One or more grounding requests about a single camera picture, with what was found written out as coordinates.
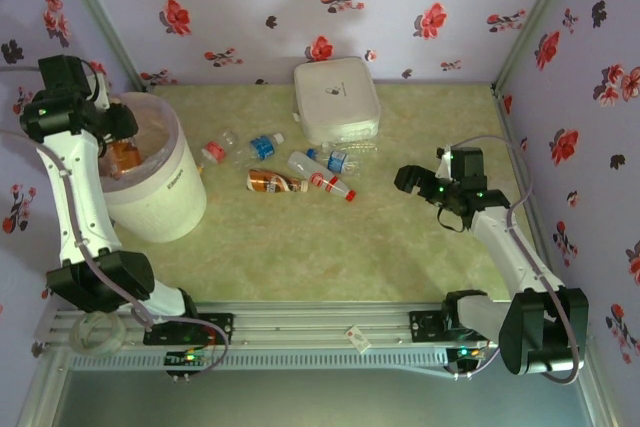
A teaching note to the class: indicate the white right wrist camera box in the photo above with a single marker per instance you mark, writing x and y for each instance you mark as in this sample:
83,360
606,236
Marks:
445,159

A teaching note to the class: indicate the clear ribbed unlabelled bottle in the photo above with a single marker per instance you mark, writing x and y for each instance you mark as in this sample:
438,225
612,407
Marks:
357,145

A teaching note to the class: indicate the clear bottle blue label white cap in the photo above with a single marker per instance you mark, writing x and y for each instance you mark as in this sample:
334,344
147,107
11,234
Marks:
262,147

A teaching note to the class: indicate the clear tape roll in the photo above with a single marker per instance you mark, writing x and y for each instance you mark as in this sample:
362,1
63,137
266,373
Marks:
75,337

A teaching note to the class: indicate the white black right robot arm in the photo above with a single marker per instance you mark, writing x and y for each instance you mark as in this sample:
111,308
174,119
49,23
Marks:
510,252

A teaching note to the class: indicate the white bottle red label red cap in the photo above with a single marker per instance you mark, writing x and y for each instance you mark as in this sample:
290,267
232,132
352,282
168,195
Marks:
317,179

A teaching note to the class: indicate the white bin with lilac liner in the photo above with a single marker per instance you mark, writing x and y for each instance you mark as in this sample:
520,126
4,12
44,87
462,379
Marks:
170,197

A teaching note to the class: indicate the brown label plastic bottle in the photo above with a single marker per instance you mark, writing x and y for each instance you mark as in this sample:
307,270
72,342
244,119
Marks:
125,157
270,181

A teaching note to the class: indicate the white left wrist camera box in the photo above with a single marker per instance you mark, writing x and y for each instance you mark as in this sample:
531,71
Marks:
99,89

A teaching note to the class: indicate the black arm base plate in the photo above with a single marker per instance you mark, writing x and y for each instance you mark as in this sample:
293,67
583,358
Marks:
425,327
220,329

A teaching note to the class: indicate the small circuit board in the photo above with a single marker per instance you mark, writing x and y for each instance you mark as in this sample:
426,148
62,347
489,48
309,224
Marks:
462,353
187,358

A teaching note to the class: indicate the grey metal panel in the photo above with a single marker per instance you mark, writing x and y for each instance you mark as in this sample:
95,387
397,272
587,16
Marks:
320,397

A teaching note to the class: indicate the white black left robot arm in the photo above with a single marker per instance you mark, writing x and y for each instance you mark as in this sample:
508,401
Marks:
80,197

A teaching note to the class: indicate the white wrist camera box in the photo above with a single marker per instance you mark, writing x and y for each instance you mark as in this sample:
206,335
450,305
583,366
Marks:
445,159
99,89

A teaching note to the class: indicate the white paper tag red mark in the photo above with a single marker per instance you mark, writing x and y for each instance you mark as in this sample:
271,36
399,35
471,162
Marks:
359,339

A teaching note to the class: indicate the white zipped storage case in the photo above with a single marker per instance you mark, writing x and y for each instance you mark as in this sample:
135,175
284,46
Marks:
335,97

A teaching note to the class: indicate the aluminium corner post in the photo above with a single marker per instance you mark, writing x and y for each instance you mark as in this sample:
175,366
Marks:
539,12
96,12

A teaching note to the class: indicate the clear bottle with red label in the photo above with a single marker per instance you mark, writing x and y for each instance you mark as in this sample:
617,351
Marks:
214,151

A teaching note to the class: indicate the aluminium front rail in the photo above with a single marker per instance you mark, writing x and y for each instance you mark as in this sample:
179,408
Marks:
300,322

